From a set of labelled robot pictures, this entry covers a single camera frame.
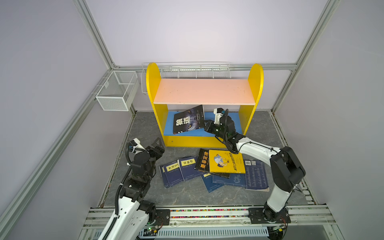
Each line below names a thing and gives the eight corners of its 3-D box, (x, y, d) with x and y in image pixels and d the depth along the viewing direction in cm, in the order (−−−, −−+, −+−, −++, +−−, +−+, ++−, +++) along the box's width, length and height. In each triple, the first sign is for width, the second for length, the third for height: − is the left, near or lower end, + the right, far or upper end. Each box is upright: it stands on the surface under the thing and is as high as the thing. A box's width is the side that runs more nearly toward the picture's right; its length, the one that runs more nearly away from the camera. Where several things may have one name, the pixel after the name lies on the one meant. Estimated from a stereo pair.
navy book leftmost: (165, 189, 84) (164, 187, 81) (159, 169, 92) (158, 166, 89) (169, 187, 85) (168, 185, 82) (163, 167, 92) (162, 164, 90)
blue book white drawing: (213, 185, 85) (213, 184, 83) (212, 175, 89) (212, 173, 87) (246, 185, 85) (247, 184, 83) (244, 175, 89) (245, 173, 87)
